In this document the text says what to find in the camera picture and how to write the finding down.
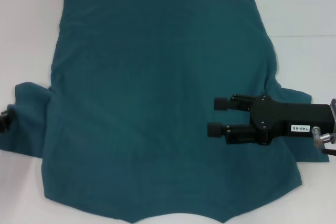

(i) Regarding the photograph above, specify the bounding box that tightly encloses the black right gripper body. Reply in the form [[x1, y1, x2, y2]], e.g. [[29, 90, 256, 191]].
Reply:
[[249, 94, 333, 146]]

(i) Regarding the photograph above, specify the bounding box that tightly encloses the teal blue shirt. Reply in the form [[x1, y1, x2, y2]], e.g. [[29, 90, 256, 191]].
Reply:
[[0, 0, 331, 224]]

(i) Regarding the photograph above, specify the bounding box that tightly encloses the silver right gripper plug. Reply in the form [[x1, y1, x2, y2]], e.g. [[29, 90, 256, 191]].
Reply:
[[311, 126, 321, 142]]

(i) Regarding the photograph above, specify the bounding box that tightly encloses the right arm connector cable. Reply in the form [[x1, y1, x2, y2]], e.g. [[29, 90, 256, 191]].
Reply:
[[314, 132, 336, 157]]

